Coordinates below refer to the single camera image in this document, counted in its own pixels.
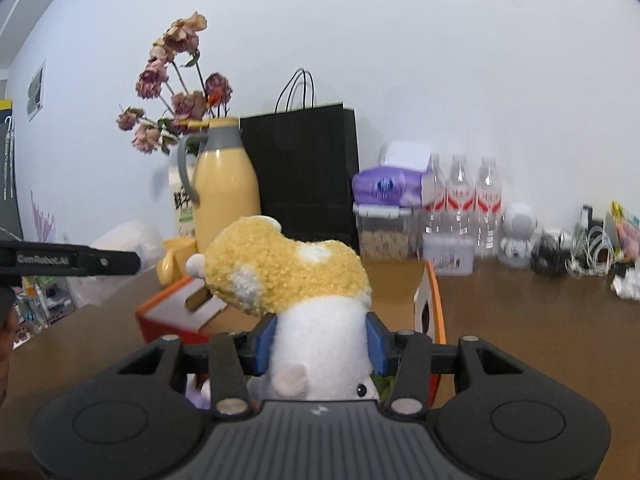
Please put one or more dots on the dark door with yellow top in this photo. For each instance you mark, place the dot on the dark door with yellow top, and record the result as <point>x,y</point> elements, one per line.
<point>7,170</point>

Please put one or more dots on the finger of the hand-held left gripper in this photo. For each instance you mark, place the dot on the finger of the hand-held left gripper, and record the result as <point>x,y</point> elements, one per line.
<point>117,261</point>

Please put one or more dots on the white printed tin box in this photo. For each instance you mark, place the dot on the white printed tin box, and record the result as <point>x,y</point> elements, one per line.
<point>447,257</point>

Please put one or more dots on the colourful snack packet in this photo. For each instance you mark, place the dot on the colourful snack packet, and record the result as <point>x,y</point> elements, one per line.
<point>627,232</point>

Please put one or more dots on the dried pink flowers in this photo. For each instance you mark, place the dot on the dried pink flowers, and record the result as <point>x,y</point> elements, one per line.
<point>187,102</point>

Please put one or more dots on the orange cardboard box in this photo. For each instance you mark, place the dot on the orange cardboard box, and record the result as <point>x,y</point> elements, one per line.
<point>160,317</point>

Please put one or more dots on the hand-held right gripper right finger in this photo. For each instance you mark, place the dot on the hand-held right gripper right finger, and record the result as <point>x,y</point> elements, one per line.
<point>377,347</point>

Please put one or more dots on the yellow mug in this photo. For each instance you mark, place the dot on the yellow mug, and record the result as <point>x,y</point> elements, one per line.
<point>175,257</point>

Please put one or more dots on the black charger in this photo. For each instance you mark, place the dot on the black charger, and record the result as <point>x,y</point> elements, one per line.
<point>590,217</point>

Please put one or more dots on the framed wall picture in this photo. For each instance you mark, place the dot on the framed wall picture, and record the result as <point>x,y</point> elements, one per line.
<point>36,90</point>

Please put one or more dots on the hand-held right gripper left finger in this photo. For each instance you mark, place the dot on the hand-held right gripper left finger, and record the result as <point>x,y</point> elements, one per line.
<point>262,347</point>

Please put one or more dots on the clear water bottle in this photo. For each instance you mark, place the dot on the clear water bottle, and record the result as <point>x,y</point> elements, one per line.
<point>461,200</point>
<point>488,210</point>
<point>435,210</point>

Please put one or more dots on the yellow and white plush toy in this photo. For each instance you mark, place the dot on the yellow and white plush toy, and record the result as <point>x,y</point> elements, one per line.
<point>280,270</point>

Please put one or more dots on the clear food container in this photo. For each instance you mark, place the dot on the clear food container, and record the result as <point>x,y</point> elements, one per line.
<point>382,235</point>

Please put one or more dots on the black paper bag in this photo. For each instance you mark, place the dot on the black paper bag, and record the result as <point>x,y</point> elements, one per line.
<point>300,170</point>

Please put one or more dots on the purple wall decal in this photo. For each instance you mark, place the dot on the purple wall decal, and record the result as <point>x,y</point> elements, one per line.
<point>42,217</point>

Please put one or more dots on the white robot toy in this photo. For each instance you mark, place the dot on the white robot toy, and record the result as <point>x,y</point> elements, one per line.
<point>520,225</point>

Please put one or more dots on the white milk carton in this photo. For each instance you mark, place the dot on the white milk carton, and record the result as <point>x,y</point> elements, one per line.
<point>184,205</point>

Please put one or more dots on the purple tissue pack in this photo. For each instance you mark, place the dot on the purple tissue pack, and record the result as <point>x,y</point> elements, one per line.
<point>385,185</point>

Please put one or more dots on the yellow thermos jug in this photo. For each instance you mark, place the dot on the yellow thermos jug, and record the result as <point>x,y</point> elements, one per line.
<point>225,185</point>

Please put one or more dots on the white plastic bag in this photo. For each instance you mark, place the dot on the white plastic bag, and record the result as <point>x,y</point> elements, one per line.
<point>125,245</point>

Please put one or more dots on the storage cart with bottles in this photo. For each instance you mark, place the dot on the storage cart with bottles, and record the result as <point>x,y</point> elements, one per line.
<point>42,305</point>

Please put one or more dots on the crumpled white paper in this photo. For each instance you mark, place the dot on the crumpled white paper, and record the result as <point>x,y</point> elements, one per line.
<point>627,285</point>

